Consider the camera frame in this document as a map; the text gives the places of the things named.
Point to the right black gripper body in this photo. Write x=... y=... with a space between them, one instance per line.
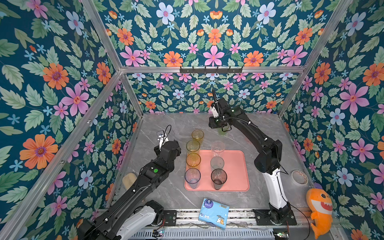
x=216 y=122

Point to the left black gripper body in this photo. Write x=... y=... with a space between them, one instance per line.
x=178 y=151

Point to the light green tall glass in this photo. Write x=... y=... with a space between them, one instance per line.
x=193 y=147

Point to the yellow tall glass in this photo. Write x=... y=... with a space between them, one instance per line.
x=193 y=160

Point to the clear tall glass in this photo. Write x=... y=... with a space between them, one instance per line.
x=218 y=148

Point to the short amber glass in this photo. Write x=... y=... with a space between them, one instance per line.
x=198 y=135

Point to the blue tall glass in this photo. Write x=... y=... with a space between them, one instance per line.
x=193 y=177

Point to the teal tall glass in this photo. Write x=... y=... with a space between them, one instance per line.
x=217 y=163

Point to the pink plastic tray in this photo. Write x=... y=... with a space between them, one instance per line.
x=235 y=167

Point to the grey smoke tall glass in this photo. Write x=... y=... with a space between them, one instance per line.
x=218 y=177

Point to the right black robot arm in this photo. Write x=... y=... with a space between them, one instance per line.
x=268 y=161

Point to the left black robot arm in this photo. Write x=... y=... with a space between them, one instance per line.
x=121 y=221

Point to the short green glass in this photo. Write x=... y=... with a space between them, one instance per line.
x=222 y=132

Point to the beige sponge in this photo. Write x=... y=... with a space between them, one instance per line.
x=128 y=180

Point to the blue tissue pack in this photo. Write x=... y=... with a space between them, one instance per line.
x=213 y=213

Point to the tape roll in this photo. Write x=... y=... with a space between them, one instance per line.
x=299 y=178

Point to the white vent grille strip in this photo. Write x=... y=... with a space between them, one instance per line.
x=204 y=234

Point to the orange shark plush toy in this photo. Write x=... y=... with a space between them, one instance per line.
x=321 y=206

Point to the black hook rail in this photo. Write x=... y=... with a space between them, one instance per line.
x=210 y=70

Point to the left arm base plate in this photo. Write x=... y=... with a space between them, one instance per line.
x=169 y=218

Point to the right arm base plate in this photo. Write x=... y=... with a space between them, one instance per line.
x=263 y=218

